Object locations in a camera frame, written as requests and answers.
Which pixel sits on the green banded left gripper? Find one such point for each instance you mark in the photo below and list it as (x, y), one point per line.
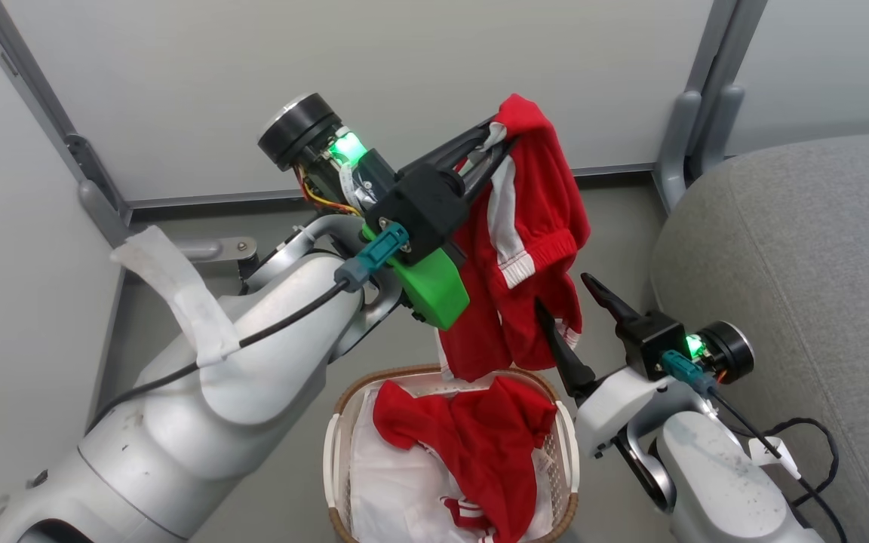
(434, 290)

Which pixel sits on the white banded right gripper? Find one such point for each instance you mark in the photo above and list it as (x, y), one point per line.
(619, 403)

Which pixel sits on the red shorts with white stripe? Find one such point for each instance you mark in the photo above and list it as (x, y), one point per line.
(540, 196)

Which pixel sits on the red shirt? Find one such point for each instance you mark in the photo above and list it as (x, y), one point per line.
(480, 437)

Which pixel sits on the white tape tab right arm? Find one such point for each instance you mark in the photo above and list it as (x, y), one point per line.
(770, 455)

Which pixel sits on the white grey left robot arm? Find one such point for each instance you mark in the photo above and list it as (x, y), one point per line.
(178, 422)

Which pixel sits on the white basket liner cloth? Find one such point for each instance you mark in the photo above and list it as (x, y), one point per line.
(389, 483)

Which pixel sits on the white laundry basket brown rim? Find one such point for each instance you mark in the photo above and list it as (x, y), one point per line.
(333, 452)

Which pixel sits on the grey fabric sofa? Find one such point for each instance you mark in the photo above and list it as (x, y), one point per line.
(796, 264)

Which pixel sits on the small black caster wheel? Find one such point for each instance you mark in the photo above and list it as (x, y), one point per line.
(247, 271)

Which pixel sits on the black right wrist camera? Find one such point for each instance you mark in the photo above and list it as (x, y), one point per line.
(649, 339)

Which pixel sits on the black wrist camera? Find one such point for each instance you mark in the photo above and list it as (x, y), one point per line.
(423, 207)
(649, 339)

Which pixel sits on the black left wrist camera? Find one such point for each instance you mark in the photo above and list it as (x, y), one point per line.
(423, 207)

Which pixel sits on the grey double partition post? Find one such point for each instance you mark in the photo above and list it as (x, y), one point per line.
(687, 128)

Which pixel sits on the grey partition post with foot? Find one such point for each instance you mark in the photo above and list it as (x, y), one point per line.
(95, 196)

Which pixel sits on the short grey partition bottom rail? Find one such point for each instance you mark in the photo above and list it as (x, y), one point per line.
(109, 339)

